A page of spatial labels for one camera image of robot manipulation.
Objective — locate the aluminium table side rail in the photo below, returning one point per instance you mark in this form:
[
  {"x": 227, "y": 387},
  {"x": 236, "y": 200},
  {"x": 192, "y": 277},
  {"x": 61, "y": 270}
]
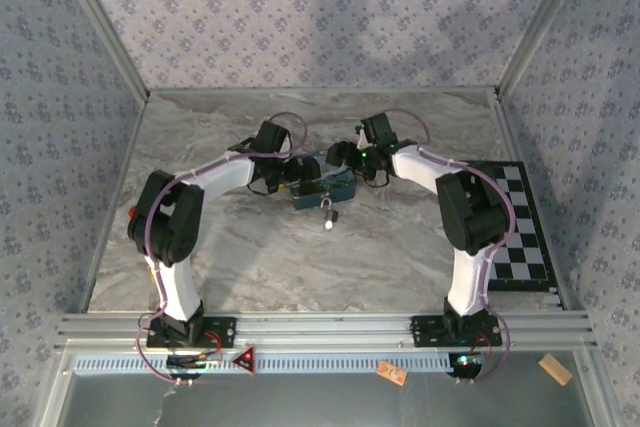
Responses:
[{"x": 112, "y": 207}]

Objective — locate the orange paper tag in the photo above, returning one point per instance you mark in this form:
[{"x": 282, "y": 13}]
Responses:
[{"x": 391, "y": 373}]

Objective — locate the red triangular sign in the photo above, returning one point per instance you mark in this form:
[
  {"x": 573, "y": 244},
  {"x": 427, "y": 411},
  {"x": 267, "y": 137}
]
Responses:
[{"x": 245, "y": 359}]

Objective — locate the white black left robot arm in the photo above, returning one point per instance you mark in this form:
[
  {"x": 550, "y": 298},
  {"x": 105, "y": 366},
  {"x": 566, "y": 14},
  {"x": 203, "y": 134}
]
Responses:
[{"x": 175, "y": 287}]

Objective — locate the black white checkerboard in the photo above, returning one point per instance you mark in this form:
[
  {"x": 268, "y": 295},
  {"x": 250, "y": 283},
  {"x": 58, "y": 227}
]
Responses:
[{"x": 525, "y": 247}]

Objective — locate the small wooden block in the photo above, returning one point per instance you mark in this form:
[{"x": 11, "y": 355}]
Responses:
[{"x": 555, "y": 369}]

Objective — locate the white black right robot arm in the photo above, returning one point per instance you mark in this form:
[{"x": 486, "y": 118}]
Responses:
[{"x": 465, "y": 287}]

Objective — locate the aluminium corner post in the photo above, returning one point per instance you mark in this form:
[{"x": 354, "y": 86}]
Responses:
[
  {"x": 100, "y": 22},
  {"x": 545, "y": 22}
]

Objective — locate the dark grey padlock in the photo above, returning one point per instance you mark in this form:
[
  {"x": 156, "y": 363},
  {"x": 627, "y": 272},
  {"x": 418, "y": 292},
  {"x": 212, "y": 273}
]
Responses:
[{"x": 334, "y": 216}]

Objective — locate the long aluminium mounting rail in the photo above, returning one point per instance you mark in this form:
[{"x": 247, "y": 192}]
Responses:
[{"x": 320, "y": 332}]

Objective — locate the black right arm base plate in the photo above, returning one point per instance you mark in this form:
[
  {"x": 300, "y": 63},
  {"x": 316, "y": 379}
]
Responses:
[{"x": 425, "y": 332}]

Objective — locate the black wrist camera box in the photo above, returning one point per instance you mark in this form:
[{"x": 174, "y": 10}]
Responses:
[
  {"x": 272, "y": 136},
  {"x": 379, "y": 129}
]

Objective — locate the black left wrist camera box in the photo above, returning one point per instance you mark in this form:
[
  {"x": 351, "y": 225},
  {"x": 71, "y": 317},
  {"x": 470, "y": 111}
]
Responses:
[{"x": 272, "y": 136}]

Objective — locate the grey metal panel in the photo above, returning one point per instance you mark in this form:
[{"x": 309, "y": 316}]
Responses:
[{"x": 325, "y": 404}]

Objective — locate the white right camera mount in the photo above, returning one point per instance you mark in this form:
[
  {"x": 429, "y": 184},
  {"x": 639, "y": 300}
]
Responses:
[{"x": 359, "y": 137}]

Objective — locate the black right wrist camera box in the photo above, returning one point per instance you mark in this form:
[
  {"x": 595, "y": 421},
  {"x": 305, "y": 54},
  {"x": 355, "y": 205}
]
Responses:
[{"x": 379, "y": 129}]

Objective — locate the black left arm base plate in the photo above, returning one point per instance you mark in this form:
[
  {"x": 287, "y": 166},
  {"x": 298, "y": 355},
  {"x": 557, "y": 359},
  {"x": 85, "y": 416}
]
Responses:
[{"x": 225, "y": 332}]

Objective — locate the teal metal box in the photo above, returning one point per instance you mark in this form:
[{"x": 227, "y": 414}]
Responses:
[{"x": 340, "y": 192}]

